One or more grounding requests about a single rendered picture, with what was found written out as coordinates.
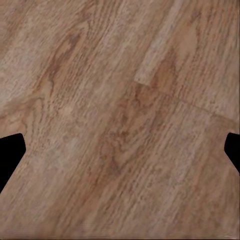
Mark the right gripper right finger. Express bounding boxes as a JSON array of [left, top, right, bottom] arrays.
[[224, 133, 240, 173]]

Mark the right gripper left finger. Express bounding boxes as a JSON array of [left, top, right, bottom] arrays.
[[0, 133, 26, 193]]

